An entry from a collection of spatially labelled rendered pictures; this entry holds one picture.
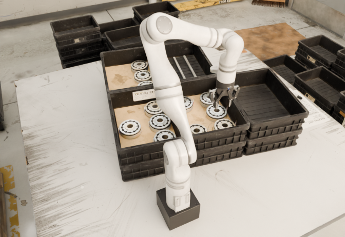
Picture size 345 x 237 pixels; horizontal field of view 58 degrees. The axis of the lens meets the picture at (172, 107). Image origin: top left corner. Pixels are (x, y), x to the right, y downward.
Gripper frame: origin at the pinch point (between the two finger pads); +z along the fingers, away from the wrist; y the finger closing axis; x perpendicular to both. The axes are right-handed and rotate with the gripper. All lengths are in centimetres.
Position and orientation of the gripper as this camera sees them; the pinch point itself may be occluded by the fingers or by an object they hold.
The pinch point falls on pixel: (222, 104)
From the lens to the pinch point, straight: 140.2
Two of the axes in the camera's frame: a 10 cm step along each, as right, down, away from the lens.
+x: -2.7, -6.3, 7.3
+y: 9.6, -1.8, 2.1
